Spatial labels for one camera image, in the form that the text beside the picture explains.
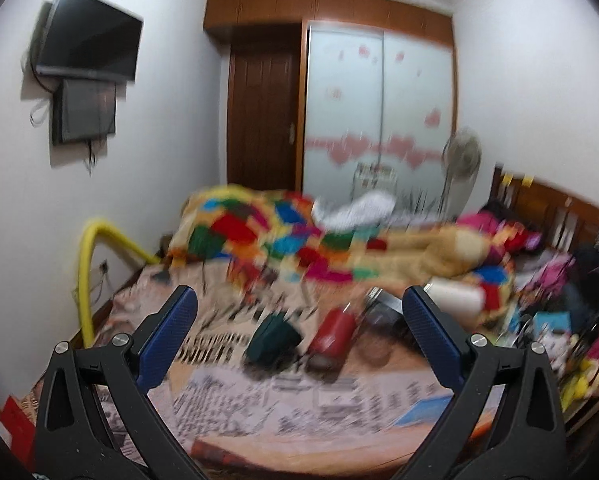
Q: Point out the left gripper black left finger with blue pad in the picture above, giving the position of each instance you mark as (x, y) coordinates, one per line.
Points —
(73, 439)

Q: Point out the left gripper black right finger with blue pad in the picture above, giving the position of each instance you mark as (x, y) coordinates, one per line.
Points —
(527, 437)

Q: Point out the clear glass cup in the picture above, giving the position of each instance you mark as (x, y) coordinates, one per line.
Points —
(375, 341)

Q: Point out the red bag on floor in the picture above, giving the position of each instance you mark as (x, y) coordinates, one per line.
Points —
(22, 433)

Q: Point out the black thermos bottle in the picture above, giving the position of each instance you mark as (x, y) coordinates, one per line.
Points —
(382, 310)

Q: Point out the red plush toy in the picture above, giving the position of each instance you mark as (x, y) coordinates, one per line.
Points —
(518, 239)

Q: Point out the newspaper print bed sheet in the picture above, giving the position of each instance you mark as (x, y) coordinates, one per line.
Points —
(243, 422)

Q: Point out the dark green mug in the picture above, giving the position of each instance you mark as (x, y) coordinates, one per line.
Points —
(274, 340)

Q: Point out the wooden headboard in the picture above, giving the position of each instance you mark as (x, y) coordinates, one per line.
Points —
(566, 220)

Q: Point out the red thermos bottle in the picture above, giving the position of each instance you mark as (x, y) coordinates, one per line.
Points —
(328, 350)

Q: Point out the pink clothing pile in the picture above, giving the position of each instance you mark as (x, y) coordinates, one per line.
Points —
(482, 221)

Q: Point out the colourful patchwork blanket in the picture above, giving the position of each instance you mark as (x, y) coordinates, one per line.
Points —
(275, 227)

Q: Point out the grey white crumpled cloth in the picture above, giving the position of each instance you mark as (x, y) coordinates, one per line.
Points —
(375, 208)

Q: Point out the standing electric fan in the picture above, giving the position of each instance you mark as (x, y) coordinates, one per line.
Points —
(462, 158)

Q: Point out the white bedside appliance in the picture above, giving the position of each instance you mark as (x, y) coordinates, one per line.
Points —
(373, 177)

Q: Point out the dark brown wooden door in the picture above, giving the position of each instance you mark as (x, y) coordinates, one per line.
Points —
(262, 107)

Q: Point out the frosted wardrobe with hearts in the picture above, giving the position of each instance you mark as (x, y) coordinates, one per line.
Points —
(377, 98)

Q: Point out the small black wall monitor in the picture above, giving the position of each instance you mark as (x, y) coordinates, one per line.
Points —
(83, 111)

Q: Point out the wall mounted black television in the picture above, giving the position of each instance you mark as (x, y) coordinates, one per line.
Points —
(89, 39)

